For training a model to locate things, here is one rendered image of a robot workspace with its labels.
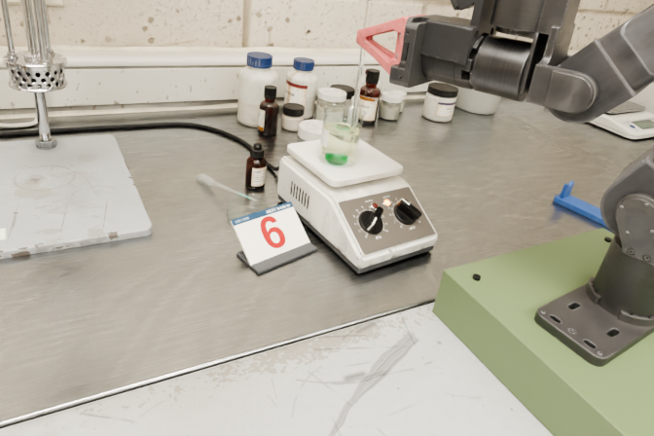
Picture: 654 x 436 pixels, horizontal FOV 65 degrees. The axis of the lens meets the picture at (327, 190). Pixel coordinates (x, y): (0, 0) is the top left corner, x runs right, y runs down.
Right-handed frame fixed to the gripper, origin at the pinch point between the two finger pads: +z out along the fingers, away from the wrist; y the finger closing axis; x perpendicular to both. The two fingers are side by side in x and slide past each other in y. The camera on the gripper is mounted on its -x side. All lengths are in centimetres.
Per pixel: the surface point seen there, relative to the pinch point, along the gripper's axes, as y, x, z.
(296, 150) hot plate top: 2.6, 15.8, 6.9
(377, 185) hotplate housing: -0.8, 18.1, -4.2
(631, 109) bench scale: -94, 21, -21
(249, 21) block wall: -25, 6, 43
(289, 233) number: 9.8, 23.2, 1.2
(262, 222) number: 12.4, 21.6, 3.4
